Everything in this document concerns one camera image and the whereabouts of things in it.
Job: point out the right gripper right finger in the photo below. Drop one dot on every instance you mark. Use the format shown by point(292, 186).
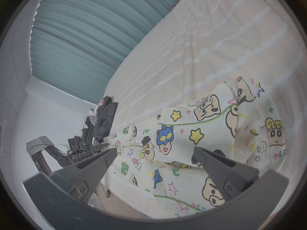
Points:
point(218, 176)

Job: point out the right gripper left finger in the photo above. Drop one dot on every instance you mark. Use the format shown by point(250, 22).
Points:
point(93, 176)

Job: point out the white printed pyjama top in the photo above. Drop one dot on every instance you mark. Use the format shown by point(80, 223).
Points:
point(203, 133)

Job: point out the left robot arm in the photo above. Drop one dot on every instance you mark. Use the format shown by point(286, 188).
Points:
point(40, 144)

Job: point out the pile of clothes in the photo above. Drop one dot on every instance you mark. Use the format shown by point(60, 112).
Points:
point(105, 118)

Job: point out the bed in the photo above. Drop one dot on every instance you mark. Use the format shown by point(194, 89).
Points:
point(203, 44)

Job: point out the black power adapter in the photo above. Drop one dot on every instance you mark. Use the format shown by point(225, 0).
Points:
point(107, 193)

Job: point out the dark grey chest of drawers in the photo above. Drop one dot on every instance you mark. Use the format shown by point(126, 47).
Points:
point(87, 127)

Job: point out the blue-green curtain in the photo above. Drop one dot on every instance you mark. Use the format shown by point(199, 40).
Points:
point(84, 32)

